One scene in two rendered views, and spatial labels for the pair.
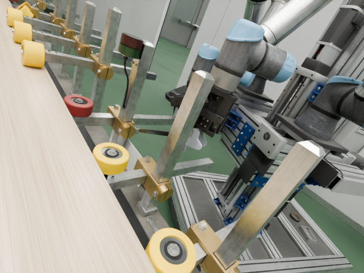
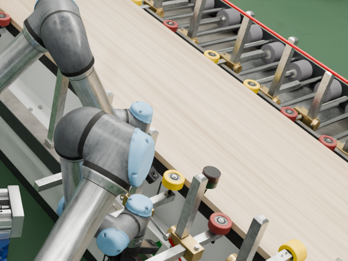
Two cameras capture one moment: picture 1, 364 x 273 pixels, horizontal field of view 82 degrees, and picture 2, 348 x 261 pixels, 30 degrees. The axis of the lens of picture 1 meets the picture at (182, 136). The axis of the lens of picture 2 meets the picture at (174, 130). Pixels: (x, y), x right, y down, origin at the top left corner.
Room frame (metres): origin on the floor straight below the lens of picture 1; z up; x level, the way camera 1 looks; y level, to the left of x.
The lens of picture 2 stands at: (2.25, 0.05, 2.36)
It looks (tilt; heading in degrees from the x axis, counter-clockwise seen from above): 34 degrees down; 179
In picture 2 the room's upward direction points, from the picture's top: 17 degrees clockwise
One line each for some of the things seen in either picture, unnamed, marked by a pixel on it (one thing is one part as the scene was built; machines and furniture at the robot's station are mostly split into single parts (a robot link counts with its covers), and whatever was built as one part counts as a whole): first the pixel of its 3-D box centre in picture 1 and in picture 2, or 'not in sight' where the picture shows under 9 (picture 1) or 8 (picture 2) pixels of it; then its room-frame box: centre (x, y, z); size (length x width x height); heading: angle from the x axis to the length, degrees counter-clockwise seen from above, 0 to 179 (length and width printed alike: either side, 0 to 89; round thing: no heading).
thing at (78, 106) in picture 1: (76, 116); (217, 231); (0.55, 0.32, 0.85); 0.08 x 0.08 x 0.11
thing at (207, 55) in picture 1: (205, 60); (136, 215); (0.89, 0.04, 1.12); 0.09 x 0.08 x 0.11; 161
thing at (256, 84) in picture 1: (254, 81); not in sight; (1.34, -0.26, 1.09); 0.15 x 0.15 x 0.10
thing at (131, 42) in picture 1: (131, 40); (211, 174); (0.60, 0.23, 1.12); 0.06 x 0.06 x 0.02
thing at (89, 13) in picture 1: (81, 58); not in sight; (0.95, 0.58, 0.90); 0.04 x 0.04 x 0.48; 50
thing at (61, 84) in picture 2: not in sight; (59, 99); (0.14, -0.38, 0.93); 0.05 x 0.05 x 0.45; 50
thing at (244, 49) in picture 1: (240, 48); (138, 120); (0.55, -0.04, 1.21); 0.09 x 0.08 x 0.11; 115
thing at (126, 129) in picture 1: (119, 122); (184, 243); (0.64, 0.22, 0.85); 0.14 x 0.06 x 0.05; 50
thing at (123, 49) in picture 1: (129, 50); (208, 180); (0.60, 0.23, 1.09); 0.06 x 0.06 x 0.02
